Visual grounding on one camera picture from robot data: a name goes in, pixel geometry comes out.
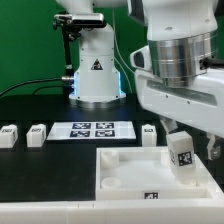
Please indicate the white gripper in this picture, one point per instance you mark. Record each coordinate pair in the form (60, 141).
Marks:
(200, 105)

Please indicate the white L-shaped fence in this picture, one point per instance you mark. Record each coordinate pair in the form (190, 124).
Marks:
(145, 211)

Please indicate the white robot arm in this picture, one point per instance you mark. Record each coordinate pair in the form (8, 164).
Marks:
(177, 73)

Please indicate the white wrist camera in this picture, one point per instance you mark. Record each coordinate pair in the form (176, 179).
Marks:
(141, 59)

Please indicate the black camera on stand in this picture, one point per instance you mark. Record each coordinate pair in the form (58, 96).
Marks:
(71, 27)

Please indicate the tag marker sheet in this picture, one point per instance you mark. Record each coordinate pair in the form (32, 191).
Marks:
(115, 130)

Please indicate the white square tabletop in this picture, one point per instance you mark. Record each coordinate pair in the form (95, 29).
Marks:
(136, 173)

